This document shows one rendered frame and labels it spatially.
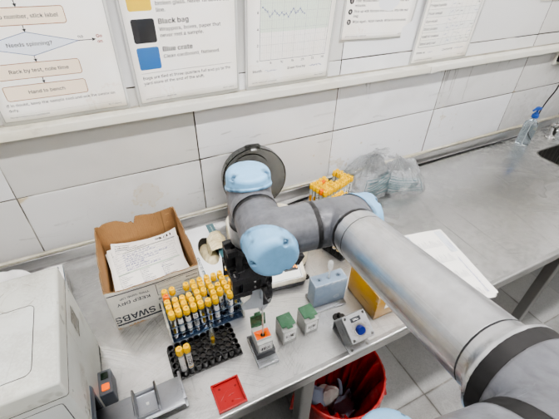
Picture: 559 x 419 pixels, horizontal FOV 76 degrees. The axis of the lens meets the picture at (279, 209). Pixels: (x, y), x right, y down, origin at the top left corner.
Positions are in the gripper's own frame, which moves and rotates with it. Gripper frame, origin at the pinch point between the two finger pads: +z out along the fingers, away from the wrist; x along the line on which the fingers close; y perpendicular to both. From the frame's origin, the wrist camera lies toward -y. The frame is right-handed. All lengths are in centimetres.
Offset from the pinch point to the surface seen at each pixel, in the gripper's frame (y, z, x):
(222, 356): 10.0, 18.7, -2.0
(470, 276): -69, 19, 3
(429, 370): -92, 108, -5
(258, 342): 1.5, 13.4, 1.0
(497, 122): -155, 10, -63
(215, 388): 13.7, 20.3, 4.4
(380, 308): -33.6, 15.8, 3.4
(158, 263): 19.3, 14.3, -35.8
